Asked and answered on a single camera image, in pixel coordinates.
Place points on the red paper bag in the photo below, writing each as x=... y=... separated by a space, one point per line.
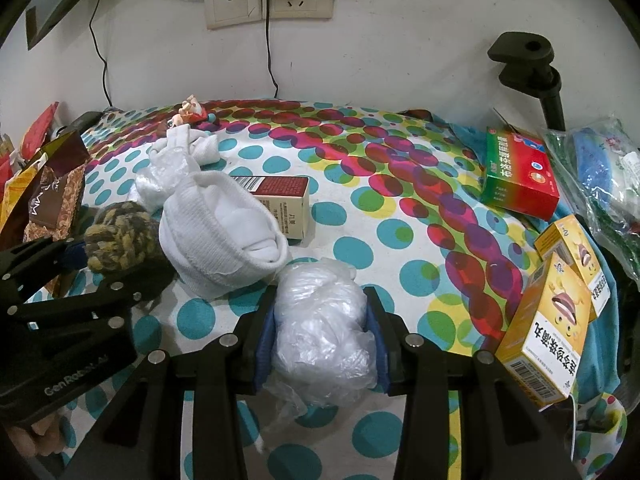
x=40 y=127

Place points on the green and red medicine box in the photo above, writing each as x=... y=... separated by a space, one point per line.
x=520 y=180

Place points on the person's left hand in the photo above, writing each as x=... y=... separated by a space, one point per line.
x=37 y=440

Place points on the black set-top box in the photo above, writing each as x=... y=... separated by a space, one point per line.
x=87 y=119

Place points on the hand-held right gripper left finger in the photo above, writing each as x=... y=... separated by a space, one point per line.
x=263 y=345

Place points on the beige wall switch plate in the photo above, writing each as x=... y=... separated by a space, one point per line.
x=230 y=5

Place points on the black clamp stand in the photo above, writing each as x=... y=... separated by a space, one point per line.
x=525 y=52

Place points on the yellow medicine box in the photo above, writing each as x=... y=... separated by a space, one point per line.
x=545 y=340
x=570 y=240

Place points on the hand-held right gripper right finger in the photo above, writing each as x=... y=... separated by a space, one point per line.
x=376 y=342

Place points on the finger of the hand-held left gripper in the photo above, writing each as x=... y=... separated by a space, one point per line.
x=75 y=256
x=120 y=300

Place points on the brown snack bag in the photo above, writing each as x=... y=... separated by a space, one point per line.
x=50 y=200

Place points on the maroon carton box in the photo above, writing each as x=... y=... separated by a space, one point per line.
x=285 y=210

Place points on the clear bag with blue packs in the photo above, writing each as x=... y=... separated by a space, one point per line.
x=595 y=170

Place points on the yellow snack bag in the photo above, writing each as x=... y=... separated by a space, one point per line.
x=15 y=195

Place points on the white sock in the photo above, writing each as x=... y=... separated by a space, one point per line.
x=190 y=147
x=215 y=230

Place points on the small figurine toy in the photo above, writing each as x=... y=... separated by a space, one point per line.
x=186 y=112

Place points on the clear plastic bag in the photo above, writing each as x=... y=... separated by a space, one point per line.
x=320 y=330
x=155 y=185

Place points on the polka dot tablecloth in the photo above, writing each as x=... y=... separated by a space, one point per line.
x=350 y=170

